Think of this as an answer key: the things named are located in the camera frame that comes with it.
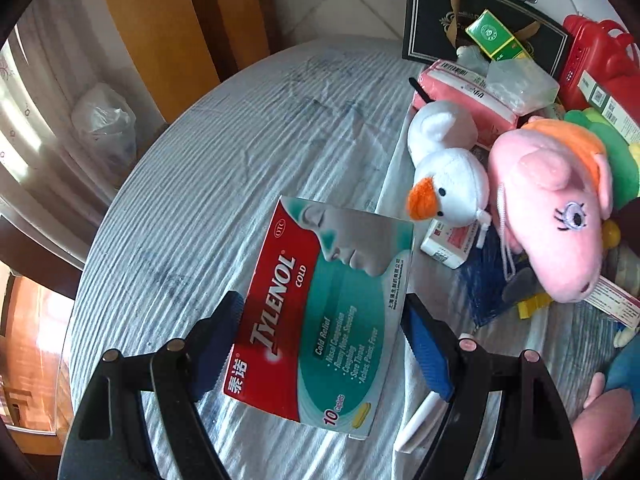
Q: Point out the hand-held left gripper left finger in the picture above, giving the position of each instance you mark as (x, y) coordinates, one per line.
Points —
(220, 340)

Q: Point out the white green medicine box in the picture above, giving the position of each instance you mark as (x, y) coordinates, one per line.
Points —
(607, 102)

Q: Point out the clear plastic packet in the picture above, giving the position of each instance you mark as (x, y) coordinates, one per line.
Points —
(525, 85)

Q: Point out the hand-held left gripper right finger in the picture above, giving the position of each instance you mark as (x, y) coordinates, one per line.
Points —
(425, 350)

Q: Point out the long white red medicine box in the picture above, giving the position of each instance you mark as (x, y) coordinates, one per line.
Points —
(612, 302)

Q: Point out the white flat box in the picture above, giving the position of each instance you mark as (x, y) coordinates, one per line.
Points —
(417, 422)

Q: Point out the green yellow box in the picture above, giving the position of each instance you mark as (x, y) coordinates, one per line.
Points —
(492, 35)

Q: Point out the pink packet white label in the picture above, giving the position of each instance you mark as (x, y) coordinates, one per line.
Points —
(450, 95)

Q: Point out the white striped desktop tablecloth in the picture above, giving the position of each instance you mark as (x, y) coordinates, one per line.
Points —
(225, 135)

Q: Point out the pink pig plush orange dress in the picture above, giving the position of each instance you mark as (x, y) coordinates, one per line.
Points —
(550, 210)

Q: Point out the clear plastic bag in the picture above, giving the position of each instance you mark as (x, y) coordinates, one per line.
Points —
(105, 120)

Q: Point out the pink pig plush blue body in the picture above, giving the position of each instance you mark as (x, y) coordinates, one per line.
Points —
(625, 365)

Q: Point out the yellow plastic toy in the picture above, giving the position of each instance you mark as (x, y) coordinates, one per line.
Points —
(535, 305)

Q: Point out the black stick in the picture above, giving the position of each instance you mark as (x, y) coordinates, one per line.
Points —
(420, 91)

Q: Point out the white curtain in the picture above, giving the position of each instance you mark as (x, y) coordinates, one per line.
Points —
(45, 135)

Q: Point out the red teal medicine box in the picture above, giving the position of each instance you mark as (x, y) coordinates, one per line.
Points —
(310, 320)

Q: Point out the white goose plush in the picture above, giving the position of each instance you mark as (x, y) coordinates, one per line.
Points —
(450, 175)

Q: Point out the blue knit pouch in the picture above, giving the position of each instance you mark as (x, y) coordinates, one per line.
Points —
(480, 285)

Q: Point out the green plush toy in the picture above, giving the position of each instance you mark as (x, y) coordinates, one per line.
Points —
(622, 160)

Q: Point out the black gift box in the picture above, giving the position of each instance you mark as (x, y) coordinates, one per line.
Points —
(430, 15)

